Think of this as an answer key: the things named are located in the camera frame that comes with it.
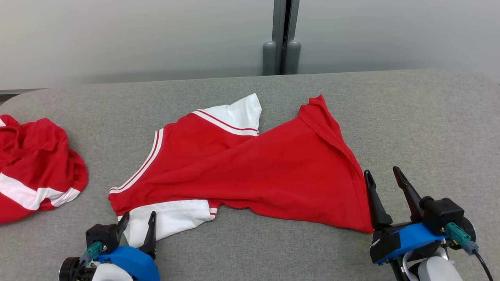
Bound red white basketball shorts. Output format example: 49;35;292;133
0;114;89;225

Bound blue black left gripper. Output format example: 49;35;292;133
96;211;161;281

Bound grey cylindrical post foot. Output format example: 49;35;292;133
284;40;302;75
262;41;277;76

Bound red white jersey shirt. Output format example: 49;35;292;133
108;93;374;249

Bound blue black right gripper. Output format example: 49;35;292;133
364;166;448;266

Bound black cable with teal plug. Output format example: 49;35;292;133
71;241;104;281
445;222;495;281

